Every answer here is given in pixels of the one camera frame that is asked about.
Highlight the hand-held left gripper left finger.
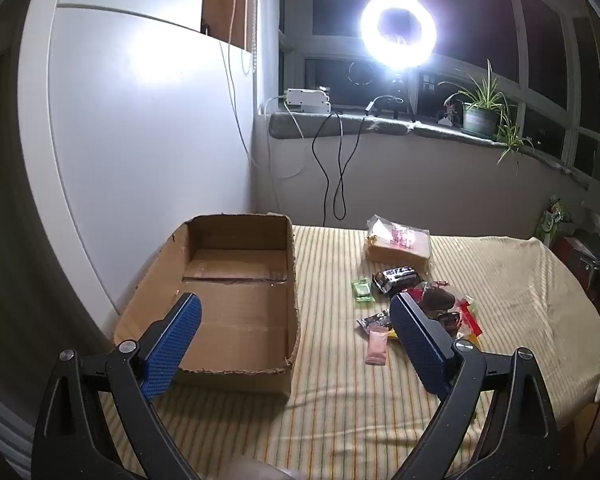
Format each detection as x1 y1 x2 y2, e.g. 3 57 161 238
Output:
31 292 203 480

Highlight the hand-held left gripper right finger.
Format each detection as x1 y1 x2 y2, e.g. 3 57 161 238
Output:
390 292 563 480

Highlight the pink sachet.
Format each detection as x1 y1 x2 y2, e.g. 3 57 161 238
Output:
365 324 390 365

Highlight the brown cake red-ended packet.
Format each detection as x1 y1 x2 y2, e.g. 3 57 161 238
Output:
415 282 458 313

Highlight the small black snack packet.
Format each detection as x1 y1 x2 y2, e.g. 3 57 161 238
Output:
356 310 393 333

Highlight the red stick snack packet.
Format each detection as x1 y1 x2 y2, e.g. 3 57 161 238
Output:
455 300 483 336

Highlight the brown cardboard box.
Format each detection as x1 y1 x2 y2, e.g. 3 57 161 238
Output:
112 213 301 401

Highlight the brown chocolate bar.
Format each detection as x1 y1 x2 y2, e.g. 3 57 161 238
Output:
371 266 421 295

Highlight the green candy packet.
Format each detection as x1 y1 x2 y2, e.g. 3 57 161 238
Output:
351 278 376 303

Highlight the packaged sliced bread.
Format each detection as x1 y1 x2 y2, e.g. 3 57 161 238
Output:
362 215 432 267

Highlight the red box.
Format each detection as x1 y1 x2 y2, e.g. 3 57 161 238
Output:
552 235 600 291

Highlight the green snack bag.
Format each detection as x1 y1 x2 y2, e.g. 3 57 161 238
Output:
535 196 573 248

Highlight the yellow striped blanket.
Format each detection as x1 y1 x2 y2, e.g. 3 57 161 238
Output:
105 224 600 480

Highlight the white wardrobe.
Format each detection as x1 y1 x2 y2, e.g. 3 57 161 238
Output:
17 0 256 346

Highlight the potted spider plant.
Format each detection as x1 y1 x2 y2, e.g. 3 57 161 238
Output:
437 59 536 176

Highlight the black tripod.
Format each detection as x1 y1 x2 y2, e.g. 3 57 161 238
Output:
372 72 421 123

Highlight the white power strip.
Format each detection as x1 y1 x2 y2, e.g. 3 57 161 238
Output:
283 87 333 114

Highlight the white framed window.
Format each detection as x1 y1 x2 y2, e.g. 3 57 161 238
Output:
280 0 600 176

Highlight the black cable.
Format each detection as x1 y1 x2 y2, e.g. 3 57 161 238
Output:
311 102 376 228

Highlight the ring light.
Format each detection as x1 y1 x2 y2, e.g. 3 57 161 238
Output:
360 0 438 71

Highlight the white bead cord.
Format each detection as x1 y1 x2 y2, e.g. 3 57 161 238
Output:
240 0 261 73

